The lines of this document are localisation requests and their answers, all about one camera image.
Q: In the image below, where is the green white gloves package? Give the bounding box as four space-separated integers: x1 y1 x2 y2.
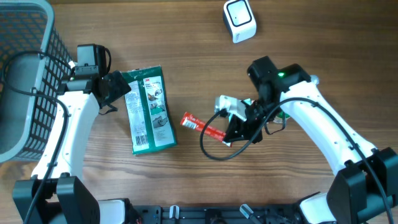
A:
122 65 177 155

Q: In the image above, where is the green lid jar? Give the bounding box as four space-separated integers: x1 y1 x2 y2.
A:
273 111 290 124

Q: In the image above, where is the grey plastic mesh basket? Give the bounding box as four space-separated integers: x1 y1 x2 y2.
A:
1 1 73 162

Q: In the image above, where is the white barcode scanner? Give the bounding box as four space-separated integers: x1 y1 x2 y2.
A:
223 0 257 44

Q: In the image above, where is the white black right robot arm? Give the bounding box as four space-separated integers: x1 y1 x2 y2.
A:
215 57 397 223

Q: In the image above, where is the black left camera cable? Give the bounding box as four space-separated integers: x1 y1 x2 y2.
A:
1 50 75 224

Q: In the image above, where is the yellow oil bottle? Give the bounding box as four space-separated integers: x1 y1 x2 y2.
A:
310 75 320 85

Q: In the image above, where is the mint green sachet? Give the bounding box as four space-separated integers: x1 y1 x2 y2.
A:
228 98 252 122

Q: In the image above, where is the black camera cable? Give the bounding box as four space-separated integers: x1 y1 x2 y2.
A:
199 96 394 224
1 50 75 224

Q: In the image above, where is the red coffee stick sachet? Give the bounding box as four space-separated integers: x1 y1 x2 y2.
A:
180 112 232 147

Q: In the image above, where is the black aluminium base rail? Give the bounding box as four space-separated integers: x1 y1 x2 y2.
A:
126 203 309 224

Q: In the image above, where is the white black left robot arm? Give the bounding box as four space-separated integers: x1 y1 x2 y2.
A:
12 44 136 223

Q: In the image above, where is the black right camera cable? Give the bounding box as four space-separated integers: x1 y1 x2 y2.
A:
199 96 394 224

